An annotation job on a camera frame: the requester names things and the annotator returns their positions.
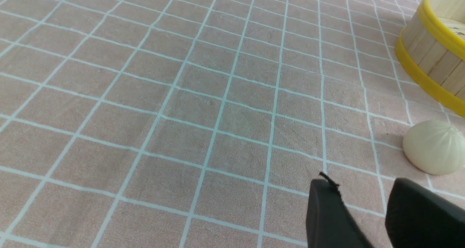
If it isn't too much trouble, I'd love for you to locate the white steamed bun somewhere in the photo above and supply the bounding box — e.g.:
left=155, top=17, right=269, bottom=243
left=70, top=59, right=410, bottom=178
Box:
left=402, top=120, right=465, bottom=176

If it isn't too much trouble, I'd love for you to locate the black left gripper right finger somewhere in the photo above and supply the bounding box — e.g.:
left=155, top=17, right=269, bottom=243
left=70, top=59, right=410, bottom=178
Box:
left=385, top=178, right=465, bottom=248

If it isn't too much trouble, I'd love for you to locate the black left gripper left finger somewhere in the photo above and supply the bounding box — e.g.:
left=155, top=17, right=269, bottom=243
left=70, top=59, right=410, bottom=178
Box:
left=306, top=172, right=374, bottom=248

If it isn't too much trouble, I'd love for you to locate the bamboo steamer tray yellow rim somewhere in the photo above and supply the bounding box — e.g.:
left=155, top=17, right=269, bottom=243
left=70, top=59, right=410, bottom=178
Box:
left=395, top=0, right=465, bottom=117

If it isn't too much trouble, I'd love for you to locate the pink checkered tablecloth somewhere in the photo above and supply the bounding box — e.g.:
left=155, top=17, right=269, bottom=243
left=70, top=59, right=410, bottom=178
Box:
left=0, top=0, right=464, bottom=248

